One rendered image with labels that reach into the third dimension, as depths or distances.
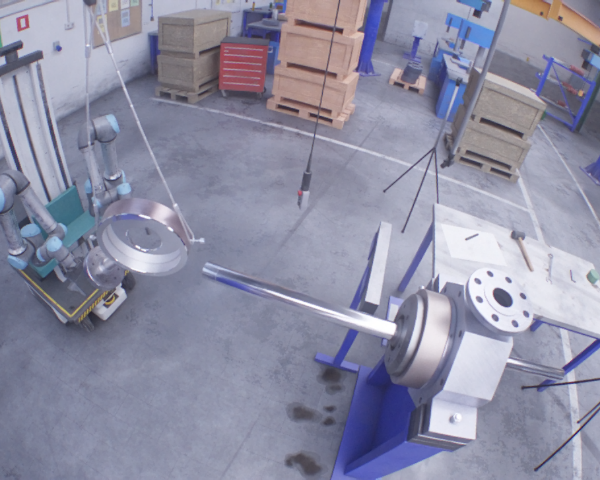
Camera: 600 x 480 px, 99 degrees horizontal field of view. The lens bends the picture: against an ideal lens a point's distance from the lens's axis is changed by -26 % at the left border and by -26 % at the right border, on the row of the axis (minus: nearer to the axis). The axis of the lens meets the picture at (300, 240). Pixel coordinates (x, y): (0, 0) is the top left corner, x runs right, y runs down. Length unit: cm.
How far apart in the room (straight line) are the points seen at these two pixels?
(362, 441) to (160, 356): 141
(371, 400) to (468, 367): 128
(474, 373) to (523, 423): 181
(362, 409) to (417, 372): 116
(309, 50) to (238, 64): 115
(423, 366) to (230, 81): 508
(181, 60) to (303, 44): 184
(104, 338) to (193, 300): 72
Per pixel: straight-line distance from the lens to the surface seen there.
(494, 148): 544
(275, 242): 301
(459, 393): 119
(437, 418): 120
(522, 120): 543
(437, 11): 1397
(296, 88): 518
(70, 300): 246
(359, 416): 230
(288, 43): 511
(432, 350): 117
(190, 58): 552
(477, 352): 116
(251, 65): 550
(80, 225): 230
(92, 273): 155
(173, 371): 235
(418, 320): 118
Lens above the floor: 212
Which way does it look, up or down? 44 degrees down
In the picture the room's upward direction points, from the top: 11 degrees clockwise
